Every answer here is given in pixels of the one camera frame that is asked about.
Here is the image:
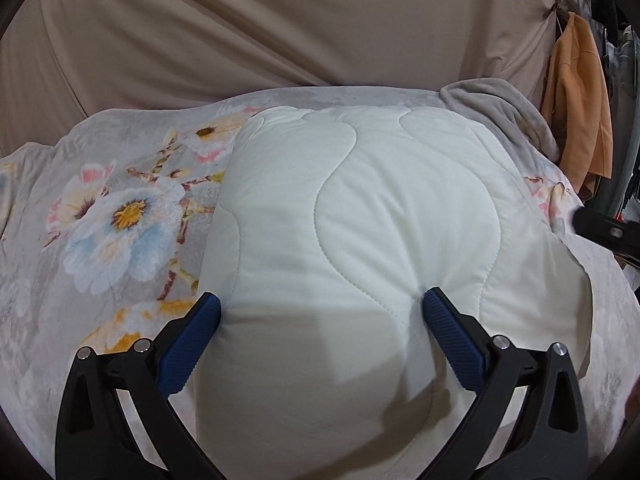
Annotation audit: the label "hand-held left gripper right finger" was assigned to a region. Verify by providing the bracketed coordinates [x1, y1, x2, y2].
[415, 287, 590, 480]

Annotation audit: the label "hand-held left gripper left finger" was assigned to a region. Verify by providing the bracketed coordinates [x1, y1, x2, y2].
[55, 293, 222, 480]

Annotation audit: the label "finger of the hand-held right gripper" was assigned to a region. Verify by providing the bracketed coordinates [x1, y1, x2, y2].
[571, 204, 640, 257]

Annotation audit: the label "dark hanging clothes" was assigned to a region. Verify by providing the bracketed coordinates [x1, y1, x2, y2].
[585, 0, 640, 221]

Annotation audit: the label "orange garment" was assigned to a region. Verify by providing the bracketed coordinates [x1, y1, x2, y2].
[540, 10, 615, 198]

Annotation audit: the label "grey floral blanket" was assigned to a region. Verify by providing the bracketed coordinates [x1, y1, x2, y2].
[0, 77, 640, 480]

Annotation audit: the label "beige curtain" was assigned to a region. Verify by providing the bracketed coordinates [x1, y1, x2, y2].
[0, 0, 573, 161]

